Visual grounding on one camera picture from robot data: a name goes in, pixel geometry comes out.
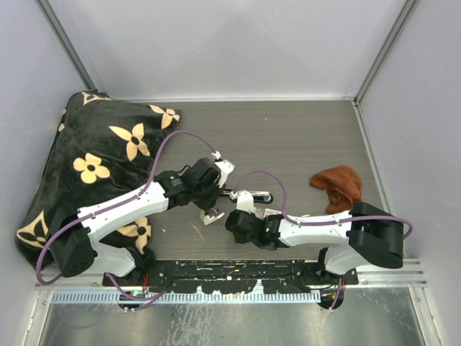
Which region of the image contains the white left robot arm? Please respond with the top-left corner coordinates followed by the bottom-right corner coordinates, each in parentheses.
top-left (48, 158), bottom-right (235, 285)

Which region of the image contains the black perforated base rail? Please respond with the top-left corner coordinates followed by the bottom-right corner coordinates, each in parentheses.
top-left (103, 259), bottom-right (337, 294)

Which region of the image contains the orange brown cloth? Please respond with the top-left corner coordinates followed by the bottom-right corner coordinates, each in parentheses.
top-left (310, 165), bottom-right (364, 214)

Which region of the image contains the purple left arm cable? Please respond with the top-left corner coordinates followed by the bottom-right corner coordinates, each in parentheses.
top-left (36, 130), bottom-right (223, 285)

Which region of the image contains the black floral cushion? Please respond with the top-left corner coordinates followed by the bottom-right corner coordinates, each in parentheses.
top-left (15, 90), bottom-right (181, 267)

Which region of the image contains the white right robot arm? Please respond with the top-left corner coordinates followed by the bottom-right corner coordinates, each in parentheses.
top-left (225, 190), bottom-right (412, 284)

